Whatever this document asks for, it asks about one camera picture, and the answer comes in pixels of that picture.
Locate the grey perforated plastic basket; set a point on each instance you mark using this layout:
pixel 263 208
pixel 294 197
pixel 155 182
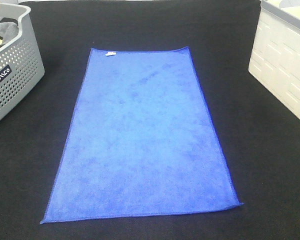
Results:
pixel 21 66

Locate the black table cloth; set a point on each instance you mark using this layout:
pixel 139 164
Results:
pixel 259 136

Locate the blue microfiber towel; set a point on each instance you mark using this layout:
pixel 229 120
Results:
pixel 141 142

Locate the white plastic storage bin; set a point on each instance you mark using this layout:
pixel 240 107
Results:
pixel 275 56

